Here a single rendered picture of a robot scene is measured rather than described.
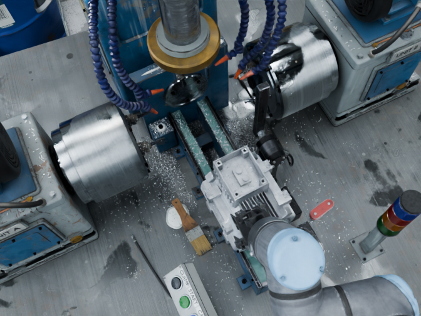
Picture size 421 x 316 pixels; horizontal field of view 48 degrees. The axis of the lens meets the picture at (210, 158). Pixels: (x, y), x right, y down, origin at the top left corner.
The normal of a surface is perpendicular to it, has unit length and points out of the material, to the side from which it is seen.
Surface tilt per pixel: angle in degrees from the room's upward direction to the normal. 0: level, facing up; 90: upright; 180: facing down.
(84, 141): 9
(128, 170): 62
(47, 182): 0
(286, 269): 25
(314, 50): 20
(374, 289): 30
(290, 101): 69
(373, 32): 0
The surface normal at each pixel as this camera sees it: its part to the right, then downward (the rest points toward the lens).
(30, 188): -0.04, -0.41
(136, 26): 0.44, 0.81
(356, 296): -0.09, -0.72
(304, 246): 0.17, -0.01
